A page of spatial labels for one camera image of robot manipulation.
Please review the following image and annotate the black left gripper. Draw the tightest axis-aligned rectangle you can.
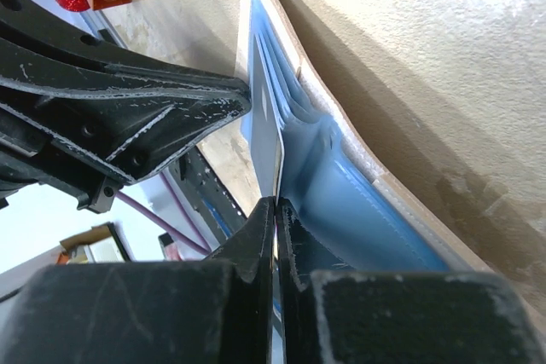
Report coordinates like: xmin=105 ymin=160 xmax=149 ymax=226
xmin=1 ymin=0 xmax=251 ymax=214

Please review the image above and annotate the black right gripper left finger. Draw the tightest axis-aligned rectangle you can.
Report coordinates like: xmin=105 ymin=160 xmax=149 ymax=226
xmin=1 ymin=198 xmax=274 ymax=363

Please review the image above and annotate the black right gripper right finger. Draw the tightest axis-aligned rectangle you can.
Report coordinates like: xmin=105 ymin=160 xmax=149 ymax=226
xmin=276 ymin=199 xmax=545 ymax=363

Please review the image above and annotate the beige card holder wallet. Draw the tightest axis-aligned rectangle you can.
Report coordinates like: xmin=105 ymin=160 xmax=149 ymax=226
xmin=234 ymin=0 xmax=546 ymax=318

